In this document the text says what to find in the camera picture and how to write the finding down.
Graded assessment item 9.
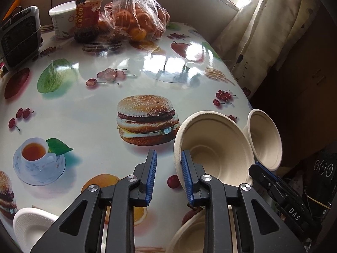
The red-lidded glass jar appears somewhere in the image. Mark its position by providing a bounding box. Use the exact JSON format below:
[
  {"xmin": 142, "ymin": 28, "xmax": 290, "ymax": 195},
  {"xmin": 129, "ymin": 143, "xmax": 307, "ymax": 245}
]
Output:
[{"xmin": 74, "ymin": 0, "xmax": 106, "ymax": 43}]

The plastic bag of oranges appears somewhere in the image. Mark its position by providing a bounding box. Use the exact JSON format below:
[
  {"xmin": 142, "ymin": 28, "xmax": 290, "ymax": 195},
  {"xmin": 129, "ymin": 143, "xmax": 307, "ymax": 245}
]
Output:
[{"xmin": 93, "ymin": 0, "xmax": 171, "ymax": 42}]

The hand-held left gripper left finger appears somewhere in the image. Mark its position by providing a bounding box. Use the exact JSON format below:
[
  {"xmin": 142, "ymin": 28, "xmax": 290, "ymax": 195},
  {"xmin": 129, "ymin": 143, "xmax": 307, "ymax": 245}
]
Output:
[{"xmin": 30, "ymin": 150, "xmax": 158, "ymax": 253}]

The printed fruit tablecloth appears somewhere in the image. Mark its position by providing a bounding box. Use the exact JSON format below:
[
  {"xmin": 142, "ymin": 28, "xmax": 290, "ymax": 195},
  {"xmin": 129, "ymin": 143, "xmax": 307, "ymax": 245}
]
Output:
[{"xmin": 0, "ymin": 22, "xmax": 252, "ymax": 253}]

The patterned cream curtain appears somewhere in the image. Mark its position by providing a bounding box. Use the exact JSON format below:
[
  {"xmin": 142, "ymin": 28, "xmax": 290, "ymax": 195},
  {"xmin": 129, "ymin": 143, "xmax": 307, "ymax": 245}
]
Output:
[{"xmin": 213, "ymin": 0, "xmax": 318, "ymax": 99}]

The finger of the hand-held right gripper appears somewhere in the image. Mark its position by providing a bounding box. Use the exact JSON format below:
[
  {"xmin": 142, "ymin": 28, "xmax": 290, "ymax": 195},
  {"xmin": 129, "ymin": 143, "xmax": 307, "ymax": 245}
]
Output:
[{"xmin": 248, "ymin": 161, "xmax": 280, "ymax": 191}]

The white foam plate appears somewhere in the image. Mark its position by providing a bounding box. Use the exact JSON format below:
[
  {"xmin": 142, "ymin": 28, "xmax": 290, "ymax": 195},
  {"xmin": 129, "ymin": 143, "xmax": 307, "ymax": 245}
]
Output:
[{"xmin": 13, "ymin": 207, "xmax": 60, "ymax": 253}]

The large beige paper bowl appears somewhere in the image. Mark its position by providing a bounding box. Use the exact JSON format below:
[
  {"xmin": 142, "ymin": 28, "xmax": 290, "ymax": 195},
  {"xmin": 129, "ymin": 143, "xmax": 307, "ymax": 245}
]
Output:
[
  {"xmin": 166, "ymin": 208, "xmax": 237, "ymax": 253},
  {"xmin": 174, "ymin": 111, "xmax": 255, "ymax": 190}
]

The grey desktop heater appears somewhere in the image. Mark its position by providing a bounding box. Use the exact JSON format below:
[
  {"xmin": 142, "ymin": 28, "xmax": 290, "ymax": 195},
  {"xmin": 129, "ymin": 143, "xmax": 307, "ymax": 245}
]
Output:
[{"xmin": 0, "ymin": 6, "xmax": 43, "ymax": 71}]

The small beige paper bowl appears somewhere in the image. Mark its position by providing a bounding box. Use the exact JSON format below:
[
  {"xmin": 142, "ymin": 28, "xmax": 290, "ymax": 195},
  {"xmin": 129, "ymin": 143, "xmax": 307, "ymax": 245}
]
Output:
[{"xmin": 242, "ymin": 109, "xmax": 283, "ymax": 172}]

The white plastic cup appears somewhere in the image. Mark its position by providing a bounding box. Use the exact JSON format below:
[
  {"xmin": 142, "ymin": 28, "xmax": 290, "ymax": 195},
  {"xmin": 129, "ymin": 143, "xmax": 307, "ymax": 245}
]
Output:
[{"xmin": 49, "ymin": 1, "xmax": 77, "ymax": 39}]

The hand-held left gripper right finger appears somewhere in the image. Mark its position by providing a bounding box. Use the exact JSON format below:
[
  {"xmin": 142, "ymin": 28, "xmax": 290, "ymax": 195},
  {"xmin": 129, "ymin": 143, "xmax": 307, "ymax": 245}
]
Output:
[{"xmin": 180, "ymin": 150, "xmax": 307, "ymax": 253}]

